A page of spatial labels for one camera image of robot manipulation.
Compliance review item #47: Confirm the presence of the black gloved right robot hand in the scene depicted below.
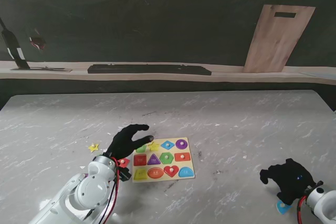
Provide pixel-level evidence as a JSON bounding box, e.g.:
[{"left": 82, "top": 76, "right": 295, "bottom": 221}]
[{"left": 259, "top": 158, "right": 317, "bottom": 206}]

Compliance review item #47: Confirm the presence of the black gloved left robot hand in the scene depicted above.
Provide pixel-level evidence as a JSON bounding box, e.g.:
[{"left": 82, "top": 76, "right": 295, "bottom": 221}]
[{"left": 104, "top": 124, "right": 155, "bottom": 161}]

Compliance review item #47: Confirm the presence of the blue semicircle puzzle piece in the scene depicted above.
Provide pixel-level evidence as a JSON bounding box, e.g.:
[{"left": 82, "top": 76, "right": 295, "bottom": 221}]
[{"left": 276, "top": 199, "right": 292, "bottom": 216}]

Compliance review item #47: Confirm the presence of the blue diamond puzzle piece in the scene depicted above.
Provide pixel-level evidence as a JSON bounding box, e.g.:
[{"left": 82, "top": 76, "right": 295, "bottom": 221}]
[{"left": 160, "top": 140, "right": 176, "bottom": 151}]

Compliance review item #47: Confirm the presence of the green hexagon puzzle piece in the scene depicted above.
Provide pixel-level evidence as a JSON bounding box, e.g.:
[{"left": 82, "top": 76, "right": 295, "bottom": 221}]
[{"left": 159, "top": 152, "right": 175, "bottom": 165}]

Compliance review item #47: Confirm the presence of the yellow wooden shape puzzle board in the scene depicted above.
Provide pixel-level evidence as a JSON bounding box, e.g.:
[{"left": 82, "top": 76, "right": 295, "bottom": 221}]
[{"left": 131, "top": 136, "right": 196, "bottom": 184}]

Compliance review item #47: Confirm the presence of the red heart puzzle piece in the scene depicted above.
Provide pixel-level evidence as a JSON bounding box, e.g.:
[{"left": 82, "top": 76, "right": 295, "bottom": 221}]
[{"left": 163, "top": 165, "right": 180, "bottom": 178}]

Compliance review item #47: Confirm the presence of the orange rectangle puzzle piece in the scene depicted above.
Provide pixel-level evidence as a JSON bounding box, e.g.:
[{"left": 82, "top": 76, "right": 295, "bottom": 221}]
[{"left": 174, "top": 152, "right": 191, "bottom": 163}]

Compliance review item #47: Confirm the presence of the red square puzzle piece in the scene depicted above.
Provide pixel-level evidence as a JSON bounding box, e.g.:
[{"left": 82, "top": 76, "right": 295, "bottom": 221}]
[{"left": 117, "top": 157, "right": 131, "bottom": 168}]

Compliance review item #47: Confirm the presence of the wooden cutting board with slot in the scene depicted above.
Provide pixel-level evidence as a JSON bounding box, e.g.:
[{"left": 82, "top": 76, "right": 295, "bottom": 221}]
[{"left": 241, "top": 4, "right": 317, "bottom": 73}]

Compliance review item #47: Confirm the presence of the flat tray under bottle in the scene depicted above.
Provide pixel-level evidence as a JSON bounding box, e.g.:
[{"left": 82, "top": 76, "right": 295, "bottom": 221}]
[{"left": 10, "top": 66, "right": 73, "bottom": 73}]

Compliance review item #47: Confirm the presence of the light wooden shelf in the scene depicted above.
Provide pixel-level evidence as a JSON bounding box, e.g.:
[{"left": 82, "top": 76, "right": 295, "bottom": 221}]
[{"left": 0, "top": 60, "right": 336, "bottom": 86}]

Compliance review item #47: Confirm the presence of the red wine glass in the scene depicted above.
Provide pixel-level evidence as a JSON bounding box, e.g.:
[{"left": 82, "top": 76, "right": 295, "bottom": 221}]
[{"left": 28, "top": 28, "right": 47, "bottom": 51}]

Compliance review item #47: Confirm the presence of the dark wine bottle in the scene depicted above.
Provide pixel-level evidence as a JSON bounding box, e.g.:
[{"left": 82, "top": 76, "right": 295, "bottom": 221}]
[{"left": 0, "top": 16, "right": 31, "bottom": 70}]

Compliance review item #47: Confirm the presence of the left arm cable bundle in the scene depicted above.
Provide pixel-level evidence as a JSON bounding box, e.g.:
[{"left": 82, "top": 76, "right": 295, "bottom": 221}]
[{"left": 97, "top": 156, "right": 120, "bottom": 224}]

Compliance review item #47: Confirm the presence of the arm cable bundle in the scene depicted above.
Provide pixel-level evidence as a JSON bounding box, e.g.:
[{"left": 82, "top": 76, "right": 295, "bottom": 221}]
[
  {"left": 97, "top": 156, "right": 120, "bottom": 224},
  {"left": 296, "top": 195, "right": 308, "bottom": 224}
]

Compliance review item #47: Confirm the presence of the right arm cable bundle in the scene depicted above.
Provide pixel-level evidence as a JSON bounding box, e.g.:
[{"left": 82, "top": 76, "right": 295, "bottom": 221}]
[{"left": 296, "top": 195, "right": 308, "bottom": 224}]

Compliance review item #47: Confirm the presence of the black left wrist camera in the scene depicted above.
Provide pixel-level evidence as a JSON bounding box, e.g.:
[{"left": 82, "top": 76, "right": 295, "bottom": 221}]
[{"left": 119, "top": 166, "right": 132, "bottom": 182}]

